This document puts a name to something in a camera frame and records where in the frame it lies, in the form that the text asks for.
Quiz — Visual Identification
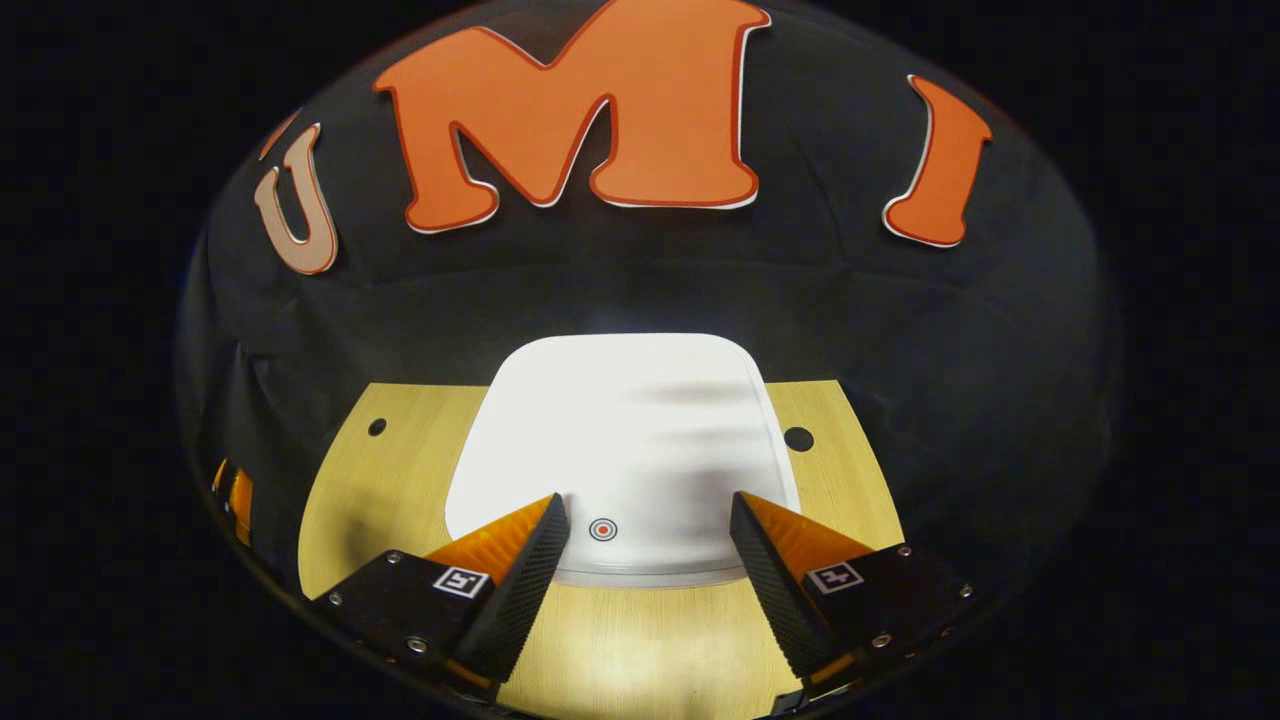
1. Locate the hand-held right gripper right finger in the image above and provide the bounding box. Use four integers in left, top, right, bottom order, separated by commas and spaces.
729, 490, 976, 701

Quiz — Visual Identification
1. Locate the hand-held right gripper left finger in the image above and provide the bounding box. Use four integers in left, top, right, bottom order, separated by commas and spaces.
310, 492, 571, 696

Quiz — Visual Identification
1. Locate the white desktop garbage bin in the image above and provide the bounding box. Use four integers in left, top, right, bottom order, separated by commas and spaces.
444, 333, 801, 589

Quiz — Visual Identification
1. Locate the wooden desktop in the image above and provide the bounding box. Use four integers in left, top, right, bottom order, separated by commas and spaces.
298, 380, 906, 719

